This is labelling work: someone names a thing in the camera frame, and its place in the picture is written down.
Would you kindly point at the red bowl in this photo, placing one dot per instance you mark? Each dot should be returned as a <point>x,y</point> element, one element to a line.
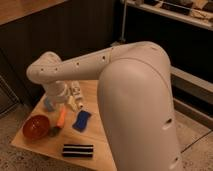
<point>36,127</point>

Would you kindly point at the metal shelf rack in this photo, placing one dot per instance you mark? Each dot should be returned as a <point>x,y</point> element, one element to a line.
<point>167,20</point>

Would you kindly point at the blue cup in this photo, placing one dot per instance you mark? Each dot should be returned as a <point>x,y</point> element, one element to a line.
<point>49,106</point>

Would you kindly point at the orange pepper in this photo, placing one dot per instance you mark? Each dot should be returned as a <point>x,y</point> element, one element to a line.
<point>60,123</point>

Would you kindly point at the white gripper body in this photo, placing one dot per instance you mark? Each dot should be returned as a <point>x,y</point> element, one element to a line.
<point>60,91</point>

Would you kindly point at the black white striped block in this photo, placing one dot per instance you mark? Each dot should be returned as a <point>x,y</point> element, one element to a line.
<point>76,150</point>

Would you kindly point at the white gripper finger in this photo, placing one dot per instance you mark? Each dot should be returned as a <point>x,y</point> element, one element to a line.
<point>71,103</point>
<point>79,104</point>

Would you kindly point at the grey floor rail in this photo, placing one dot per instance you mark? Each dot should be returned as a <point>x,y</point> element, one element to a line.
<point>193,96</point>

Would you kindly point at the blue sponge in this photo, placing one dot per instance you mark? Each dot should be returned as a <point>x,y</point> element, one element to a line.
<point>81,121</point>

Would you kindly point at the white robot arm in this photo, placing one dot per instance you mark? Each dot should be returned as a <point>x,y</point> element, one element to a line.
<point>134,97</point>

